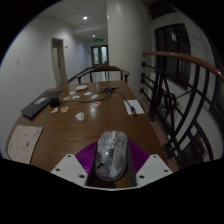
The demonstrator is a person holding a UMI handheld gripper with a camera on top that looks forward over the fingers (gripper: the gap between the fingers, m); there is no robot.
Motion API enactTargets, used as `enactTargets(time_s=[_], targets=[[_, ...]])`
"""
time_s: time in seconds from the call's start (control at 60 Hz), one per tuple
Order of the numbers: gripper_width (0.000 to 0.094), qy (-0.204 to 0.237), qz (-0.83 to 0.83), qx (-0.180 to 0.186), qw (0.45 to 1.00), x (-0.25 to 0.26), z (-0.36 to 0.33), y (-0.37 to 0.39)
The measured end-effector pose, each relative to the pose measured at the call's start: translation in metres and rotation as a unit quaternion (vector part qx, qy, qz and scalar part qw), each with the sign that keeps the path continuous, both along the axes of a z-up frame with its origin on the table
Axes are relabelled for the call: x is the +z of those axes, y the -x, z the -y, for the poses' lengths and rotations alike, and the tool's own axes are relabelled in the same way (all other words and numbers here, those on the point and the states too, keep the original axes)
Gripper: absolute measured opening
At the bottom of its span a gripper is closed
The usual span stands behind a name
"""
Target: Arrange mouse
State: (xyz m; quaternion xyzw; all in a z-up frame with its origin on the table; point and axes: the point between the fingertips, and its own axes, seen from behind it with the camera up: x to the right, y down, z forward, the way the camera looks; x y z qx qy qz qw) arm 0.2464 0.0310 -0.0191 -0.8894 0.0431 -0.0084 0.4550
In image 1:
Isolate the small white box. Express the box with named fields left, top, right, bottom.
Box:
left=75, top=84, right=89, bottom=92

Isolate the transparent grey computer mouse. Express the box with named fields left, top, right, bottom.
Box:
left=94, top=129, right=129, bottom=183

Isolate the black railing with wooden handrail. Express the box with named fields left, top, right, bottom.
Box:
left=139, top=49, right=224, bottom=168

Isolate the closed black laptop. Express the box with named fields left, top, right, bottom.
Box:
left=20, top=89, right=66, bottom=120

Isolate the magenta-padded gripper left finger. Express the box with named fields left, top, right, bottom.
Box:
left=50, top=141, right=101, bottom=188

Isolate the wooden armchair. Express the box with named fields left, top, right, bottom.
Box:
left=77, top=64, right=131, bottom=84

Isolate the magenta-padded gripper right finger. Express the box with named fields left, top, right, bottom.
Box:
left=126, top=139, right=174, bottom=188

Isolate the dark framed window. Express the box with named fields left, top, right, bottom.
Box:
left=154, top=23, right=193, bottom=89

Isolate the open side doorway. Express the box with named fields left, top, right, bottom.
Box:
left=50, top=37, right=69, bottom=88

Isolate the dark transom window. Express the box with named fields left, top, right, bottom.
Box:
left=148, top=0, right=175, bottom=20

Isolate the glass double door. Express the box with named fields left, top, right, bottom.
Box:
left=90, top=44, right=109, bottom=66

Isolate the white paper sheet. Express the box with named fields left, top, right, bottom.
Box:
left=123, top=99, right=145, bottom=116

